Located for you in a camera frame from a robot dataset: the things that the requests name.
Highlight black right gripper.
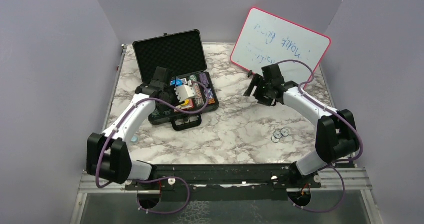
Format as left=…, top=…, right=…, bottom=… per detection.
left=244, top=73, right=274, bottom=107

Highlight blue small blind button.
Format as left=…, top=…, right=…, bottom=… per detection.
left=170, top=78, right=183, bottom=87

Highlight blue playing card deck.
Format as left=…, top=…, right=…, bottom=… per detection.
left=170, top=78, right=187, bottom=87

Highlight red playing card deck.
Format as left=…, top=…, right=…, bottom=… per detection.
left=176, top=99, right=195, bottom=111

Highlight black poker set case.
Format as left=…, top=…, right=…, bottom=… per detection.
left=132, top=29, right=220, bottom=131

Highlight yellow round button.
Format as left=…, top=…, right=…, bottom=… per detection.
left=182, top=99, right=190, bottom=106

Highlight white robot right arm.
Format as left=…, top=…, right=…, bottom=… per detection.
left=244, top=63, right=363, bottom=188

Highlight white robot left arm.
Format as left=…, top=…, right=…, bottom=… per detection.
left=86, top=67, right=175, bottom=190

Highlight green white chip stack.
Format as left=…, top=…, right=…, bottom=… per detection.
left=188, top=75, right=198, bottom=83

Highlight orange blue chip stack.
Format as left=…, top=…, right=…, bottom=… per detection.
left=194, top=84, right=205, bottom=107

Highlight pink framed whiteboard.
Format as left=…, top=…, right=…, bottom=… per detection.
left=230, top=7, right=332, bottom=84

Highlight purple chip stack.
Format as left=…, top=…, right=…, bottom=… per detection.
left=199, top=72, right=210, bottom=89

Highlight blue white chip stack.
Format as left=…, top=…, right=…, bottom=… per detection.
left=205, top=88, right=216, bottom=105

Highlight light blue small container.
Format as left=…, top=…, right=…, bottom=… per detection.
left=130, top=135, right=139, bottom=145

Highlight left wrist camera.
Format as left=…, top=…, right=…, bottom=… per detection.
left=174, top=84, right=197, bottom=103

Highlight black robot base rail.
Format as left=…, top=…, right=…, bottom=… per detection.
left=125, top=163, right=322, bottom=202

